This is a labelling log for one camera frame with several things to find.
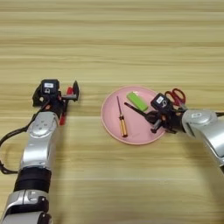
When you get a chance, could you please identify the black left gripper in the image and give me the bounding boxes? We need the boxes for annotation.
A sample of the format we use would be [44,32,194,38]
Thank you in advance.
[32,80,81,117]

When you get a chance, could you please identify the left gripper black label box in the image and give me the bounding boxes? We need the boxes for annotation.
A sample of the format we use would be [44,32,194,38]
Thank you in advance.
[40,79,60,96]

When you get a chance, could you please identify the orange handled screwdriver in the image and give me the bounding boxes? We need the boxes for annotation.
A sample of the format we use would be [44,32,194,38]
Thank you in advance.
[116,95,129,138]

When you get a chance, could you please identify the round pink plate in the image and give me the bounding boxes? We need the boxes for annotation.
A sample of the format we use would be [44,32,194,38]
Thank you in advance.
[101,85,168,146]

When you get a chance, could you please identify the green rectangular block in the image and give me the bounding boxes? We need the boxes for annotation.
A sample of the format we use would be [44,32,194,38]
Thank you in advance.
[126,91,149,112]

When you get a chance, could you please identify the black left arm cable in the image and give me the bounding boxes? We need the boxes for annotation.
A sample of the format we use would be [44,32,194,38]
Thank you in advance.
[0,107,46,175]

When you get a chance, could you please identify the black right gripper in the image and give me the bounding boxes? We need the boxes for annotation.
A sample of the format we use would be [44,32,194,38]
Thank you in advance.
[144,106,188,135]

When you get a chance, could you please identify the red handled scissors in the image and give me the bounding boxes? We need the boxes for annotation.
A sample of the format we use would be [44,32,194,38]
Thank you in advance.
[164,87,188,111]

